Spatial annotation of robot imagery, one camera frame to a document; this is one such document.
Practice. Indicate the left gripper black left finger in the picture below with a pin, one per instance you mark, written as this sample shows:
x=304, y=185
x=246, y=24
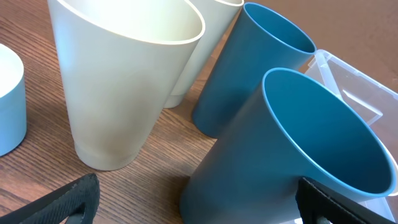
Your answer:
x=76, y=202

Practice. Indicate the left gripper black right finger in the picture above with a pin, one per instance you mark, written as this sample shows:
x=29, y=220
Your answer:
x=320, y=204

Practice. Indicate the clear plastic storage container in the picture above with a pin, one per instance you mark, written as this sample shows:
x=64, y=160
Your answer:
x=374, y=102

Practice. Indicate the dark blue tall cup near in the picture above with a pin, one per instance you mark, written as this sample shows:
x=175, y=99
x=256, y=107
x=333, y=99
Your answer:
x=290, y=127

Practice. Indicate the dark blue tall cup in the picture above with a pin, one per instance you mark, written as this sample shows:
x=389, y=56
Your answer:
x=261, y=39
x=290, y=127

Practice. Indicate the light blue small cup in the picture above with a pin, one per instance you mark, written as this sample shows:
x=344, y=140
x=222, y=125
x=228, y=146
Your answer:
x=13, y=102

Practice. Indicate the cream tall cup near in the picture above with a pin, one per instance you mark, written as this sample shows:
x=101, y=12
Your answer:
x=119, y=61

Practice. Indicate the cream tall cup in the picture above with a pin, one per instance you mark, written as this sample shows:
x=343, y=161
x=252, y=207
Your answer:
x=119, y=61
x=218, y=15

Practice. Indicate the dark blue tall cup far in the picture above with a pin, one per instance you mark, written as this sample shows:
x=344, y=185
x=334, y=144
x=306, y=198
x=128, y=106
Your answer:
x=261, y=39

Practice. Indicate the cream tall cup far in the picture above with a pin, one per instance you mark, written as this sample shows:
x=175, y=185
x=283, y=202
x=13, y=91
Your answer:
x=218, y=15

